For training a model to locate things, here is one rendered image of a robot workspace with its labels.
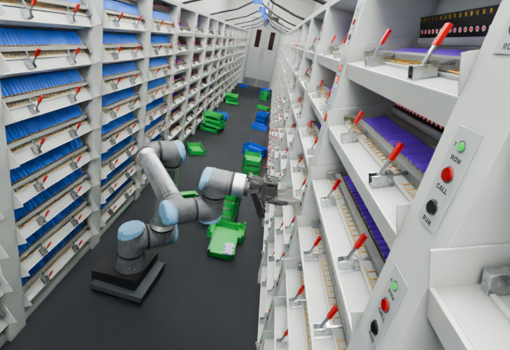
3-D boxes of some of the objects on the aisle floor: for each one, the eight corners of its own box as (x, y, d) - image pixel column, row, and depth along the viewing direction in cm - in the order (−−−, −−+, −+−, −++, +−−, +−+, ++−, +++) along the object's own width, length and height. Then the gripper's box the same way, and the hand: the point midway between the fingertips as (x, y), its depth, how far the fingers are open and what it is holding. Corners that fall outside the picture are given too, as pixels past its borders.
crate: (206, 236, 250) (207, 228, 247) (211, 222, 269) (212, 215, 266) (242, 244, 250) (243, 235, 247) (244, 229, 269) (246, 222, 266)
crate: (233, 260, 230) (234, 254, 225) (206, 255, 230) (207, 249, 225) (239, 228, 253) (240, 222, 248) (215, 224, 253) (216, 218, 248)
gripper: (247, 179, 109) (305, 191, 109) (249, 169, 117) (303, 181, 117) (242, 200, 112) (299, 212, 112) (244, 189, 120) (297, 200, 120)
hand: (296, 202), depth 116 cm, fingers closed
